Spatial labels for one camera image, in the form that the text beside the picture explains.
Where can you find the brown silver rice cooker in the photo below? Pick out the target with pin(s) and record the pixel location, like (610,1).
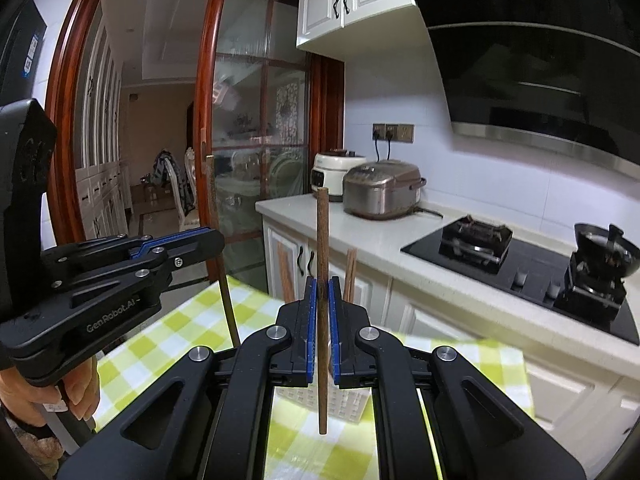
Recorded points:
(380,190)

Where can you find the wall power socket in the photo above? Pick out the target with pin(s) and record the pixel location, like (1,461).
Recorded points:
(405,132)

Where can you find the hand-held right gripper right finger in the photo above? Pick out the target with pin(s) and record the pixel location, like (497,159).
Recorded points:
(334,340)

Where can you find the black burner grate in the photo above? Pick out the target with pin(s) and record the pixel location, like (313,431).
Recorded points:
(590,285)
(475,240)

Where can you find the white plastic utensil basket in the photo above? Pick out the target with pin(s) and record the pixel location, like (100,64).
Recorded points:
(350,405)

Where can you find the green white checked tablecloth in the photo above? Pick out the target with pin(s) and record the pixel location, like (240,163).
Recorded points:
(150,350)

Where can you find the red wooden door frame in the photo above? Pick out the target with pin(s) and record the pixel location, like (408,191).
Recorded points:
(65,110)

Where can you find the black wok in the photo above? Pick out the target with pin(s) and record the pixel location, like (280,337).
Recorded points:
(605,250)

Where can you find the sliding glass door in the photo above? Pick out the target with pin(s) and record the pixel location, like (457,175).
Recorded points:
(240,85)

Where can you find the dark cloth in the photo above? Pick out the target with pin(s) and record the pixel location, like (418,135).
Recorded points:
(162,170)

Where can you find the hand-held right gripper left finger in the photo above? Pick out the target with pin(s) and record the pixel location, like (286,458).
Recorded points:
(311,340)

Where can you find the black glass gas hob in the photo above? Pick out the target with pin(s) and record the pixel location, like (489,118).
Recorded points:
(530,260)

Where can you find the ornate white chair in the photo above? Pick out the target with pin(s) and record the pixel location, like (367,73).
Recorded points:
(192,210)

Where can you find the black glass range hood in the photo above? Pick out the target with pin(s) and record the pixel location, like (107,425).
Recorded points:
(525,60)

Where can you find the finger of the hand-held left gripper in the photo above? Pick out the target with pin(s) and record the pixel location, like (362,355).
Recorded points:
(200,240)
(125,280)

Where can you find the person's left hand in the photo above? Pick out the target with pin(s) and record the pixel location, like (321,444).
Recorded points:
(80,385)

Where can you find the white electric pressure cooker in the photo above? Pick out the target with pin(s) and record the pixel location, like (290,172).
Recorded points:
(325,175)

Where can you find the white upper kitchen cabinet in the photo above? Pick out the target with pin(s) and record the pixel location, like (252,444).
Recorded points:
(325,5)

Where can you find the white display cabinet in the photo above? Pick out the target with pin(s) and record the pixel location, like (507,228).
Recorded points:
(100,110)

